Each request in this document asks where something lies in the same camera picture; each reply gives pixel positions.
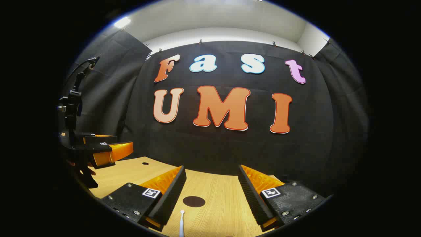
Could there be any ceiling light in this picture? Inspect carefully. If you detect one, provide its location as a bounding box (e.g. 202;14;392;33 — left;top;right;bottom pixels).
114;16;131;29

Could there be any dark round coaster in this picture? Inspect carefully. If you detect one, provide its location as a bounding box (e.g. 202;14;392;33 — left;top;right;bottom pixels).
183;196;206;208

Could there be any black cable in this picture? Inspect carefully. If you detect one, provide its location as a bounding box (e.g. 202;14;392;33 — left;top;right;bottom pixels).
61;57;101;99

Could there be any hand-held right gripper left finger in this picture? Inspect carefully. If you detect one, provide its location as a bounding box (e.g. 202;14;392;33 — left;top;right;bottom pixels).
100;166;187;232

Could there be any wooden desktop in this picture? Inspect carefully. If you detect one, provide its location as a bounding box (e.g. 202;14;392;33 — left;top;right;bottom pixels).
88;157;286;237

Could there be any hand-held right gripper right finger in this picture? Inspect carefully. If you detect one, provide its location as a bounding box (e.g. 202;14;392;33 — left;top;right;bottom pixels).
238;165;326;232

